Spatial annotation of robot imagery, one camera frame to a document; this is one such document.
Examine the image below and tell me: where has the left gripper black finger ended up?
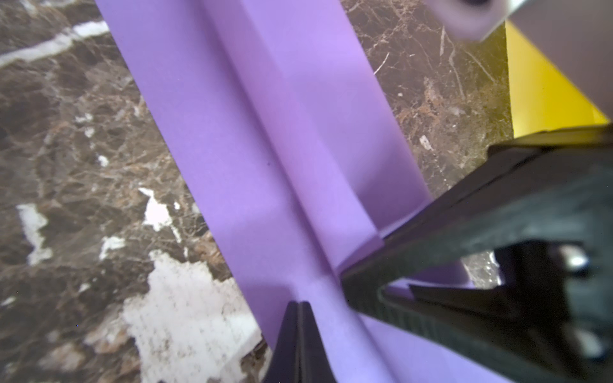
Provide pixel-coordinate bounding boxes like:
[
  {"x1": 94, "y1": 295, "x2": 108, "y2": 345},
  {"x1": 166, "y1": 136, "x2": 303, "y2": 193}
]
[{"x1": 263, "y1": 302, "x2": 336, "y2": 383}]

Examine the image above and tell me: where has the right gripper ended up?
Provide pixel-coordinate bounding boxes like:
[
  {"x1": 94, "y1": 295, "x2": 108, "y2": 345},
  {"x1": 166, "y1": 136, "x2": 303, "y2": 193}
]
[{"x1": 342, "y1": 126, "x2": 612, "y2": 382}]

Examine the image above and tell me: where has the yellow paper sheet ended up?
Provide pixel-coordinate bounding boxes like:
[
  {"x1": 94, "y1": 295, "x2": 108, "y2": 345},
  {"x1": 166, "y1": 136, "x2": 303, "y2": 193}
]
[{"x1": 505, "y1": 21, "x2": 609, "y2": 138}]

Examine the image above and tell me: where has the purple paper sheet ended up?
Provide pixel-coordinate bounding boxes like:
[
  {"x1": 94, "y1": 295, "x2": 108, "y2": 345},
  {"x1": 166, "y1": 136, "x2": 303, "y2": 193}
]
[{"x1": 98, "y1": 1, "x2": 501, "y2": 382}]

